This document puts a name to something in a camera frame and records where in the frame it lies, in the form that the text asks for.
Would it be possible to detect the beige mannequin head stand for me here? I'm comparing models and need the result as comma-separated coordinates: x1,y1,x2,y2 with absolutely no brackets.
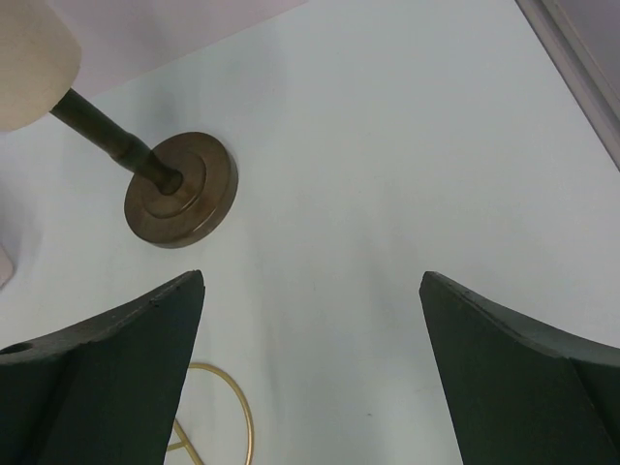
1,1,238,249

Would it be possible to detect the aluminium frame post right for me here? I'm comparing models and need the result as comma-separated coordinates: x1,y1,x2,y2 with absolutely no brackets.
516,0,619,164

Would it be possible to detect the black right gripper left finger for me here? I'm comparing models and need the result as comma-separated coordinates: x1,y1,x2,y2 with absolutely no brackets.
1,270,204,464

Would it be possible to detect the gold wire sphere stand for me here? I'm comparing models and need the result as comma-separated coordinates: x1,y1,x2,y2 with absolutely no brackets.
165,361,256,464

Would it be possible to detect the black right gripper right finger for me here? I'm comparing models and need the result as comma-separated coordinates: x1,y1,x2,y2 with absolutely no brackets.
419,271,619,464

